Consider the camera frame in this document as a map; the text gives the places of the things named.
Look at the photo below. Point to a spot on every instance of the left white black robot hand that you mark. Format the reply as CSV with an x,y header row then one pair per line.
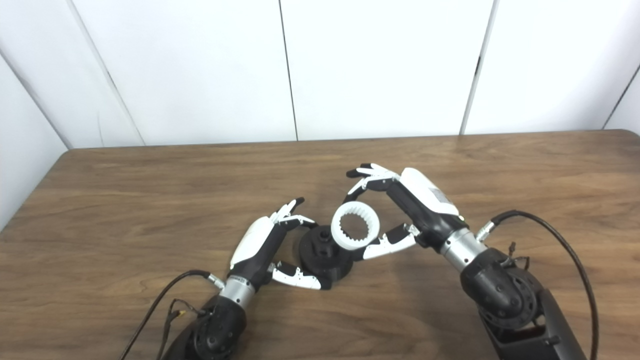
x,y
255,245

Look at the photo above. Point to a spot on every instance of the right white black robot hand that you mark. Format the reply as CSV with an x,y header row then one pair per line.
x,y
425,200

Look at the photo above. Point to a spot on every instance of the round black plastic part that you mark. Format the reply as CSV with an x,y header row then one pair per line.
x,y
325,262

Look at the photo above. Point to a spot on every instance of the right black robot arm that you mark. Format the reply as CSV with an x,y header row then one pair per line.
x,y
500,290

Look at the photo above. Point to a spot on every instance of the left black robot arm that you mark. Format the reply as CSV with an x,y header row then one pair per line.
x,y
220,330

